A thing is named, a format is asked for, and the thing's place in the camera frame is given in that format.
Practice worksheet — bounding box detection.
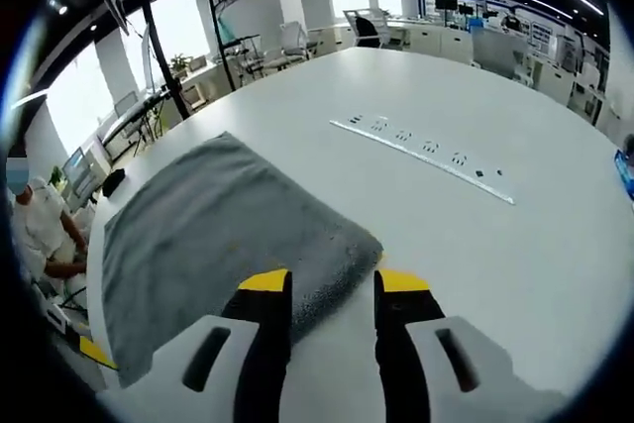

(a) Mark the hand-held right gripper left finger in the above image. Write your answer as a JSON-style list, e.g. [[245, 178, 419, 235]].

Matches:
[[142, 267, 293, 423]]

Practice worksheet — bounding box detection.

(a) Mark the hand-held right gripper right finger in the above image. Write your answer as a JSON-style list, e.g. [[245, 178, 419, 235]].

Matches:
[[373, 268, 549, 423]]

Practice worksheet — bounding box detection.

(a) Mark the grey towel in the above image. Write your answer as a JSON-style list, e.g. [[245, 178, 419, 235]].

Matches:
[[101, 131, 385, 389]]

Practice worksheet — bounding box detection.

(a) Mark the white table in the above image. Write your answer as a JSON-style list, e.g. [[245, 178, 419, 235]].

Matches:
[[86, 46, 634, 423]]

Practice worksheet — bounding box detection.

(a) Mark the recessed table power strip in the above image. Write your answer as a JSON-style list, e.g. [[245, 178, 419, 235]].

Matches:
[[329, 113, 517, 206]]

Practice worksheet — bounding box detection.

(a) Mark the black pouch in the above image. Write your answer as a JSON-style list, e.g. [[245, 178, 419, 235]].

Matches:
[[100, 168, 128, 200]]

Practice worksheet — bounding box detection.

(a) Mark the desktop monitor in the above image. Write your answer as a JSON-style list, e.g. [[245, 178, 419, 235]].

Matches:
[[62, 147, 88, 184]]

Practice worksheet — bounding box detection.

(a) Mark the small potted plant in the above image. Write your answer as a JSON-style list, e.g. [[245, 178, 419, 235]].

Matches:
[[169, 53, 193, 78]]

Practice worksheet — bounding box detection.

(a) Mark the white mesh office chair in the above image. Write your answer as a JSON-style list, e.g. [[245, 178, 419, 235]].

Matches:
[[278, 21, 312, 71]]

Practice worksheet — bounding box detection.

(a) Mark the black tripod stand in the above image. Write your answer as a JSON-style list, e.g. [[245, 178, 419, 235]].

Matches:
[[206, 0, 245, 93]]

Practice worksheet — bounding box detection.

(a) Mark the black display stand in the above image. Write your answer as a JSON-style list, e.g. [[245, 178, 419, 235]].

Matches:
[[136, 0, 193, 122]]

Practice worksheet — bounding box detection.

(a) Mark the office chair with black garment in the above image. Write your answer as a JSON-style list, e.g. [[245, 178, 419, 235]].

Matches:
[[343, 8, 392, 51]]

